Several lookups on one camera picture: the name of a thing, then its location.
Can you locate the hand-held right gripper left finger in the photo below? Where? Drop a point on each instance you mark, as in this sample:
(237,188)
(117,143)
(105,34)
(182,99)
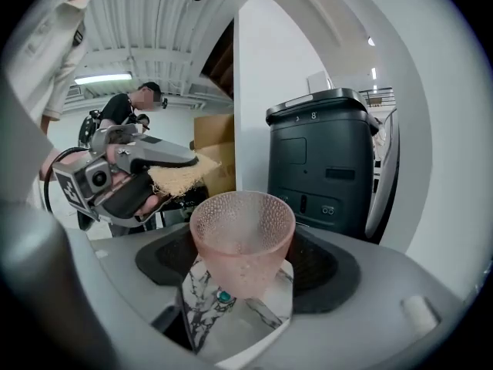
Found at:
(127,276)

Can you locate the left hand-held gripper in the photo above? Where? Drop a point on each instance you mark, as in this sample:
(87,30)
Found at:
(77,183)

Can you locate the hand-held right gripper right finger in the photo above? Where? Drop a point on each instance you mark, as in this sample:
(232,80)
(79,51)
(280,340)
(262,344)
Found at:
(385,283)

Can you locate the yellow sponge cloth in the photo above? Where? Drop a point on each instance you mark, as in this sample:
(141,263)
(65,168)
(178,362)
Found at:
(181,177)

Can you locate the pink textured glass cup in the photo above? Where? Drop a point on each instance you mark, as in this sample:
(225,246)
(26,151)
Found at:
(242,245)

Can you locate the person's left hand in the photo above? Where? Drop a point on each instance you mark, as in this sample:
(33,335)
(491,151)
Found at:
(114,164)

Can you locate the brown cardboard box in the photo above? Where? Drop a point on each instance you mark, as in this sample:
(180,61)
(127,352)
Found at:
(215,137)

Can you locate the marble pattern sink cabinet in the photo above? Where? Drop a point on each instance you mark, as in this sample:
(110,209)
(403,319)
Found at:
(200,310)

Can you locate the ceiling tube lamp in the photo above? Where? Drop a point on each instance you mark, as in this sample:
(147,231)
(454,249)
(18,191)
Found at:
(104,78)

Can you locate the white pillar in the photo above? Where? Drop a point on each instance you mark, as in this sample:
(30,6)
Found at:
(450,168)

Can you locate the dark grey floor appliance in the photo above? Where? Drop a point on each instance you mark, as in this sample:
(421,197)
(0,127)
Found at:
(319,168)

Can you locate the person's white shirt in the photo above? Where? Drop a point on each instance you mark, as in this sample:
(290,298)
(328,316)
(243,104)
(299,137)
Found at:
(42,52)

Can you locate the black metal railing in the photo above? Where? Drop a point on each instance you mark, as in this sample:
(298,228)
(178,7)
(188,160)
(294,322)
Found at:
(379,96)

